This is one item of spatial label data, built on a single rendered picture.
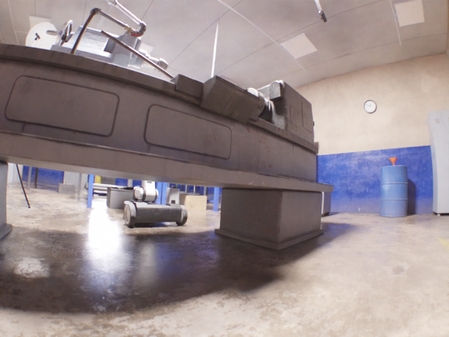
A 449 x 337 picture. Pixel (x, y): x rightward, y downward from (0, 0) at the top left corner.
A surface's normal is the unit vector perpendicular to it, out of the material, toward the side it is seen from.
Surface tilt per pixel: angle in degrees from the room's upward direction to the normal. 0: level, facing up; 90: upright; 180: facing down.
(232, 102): 141
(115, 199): 90
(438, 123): 90
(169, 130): 90
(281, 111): 90
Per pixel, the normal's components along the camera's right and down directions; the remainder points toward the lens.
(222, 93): 0.37, 0.74
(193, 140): 0.65, -0.05
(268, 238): -0.76, -0.12
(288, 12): -0.06, 0.99
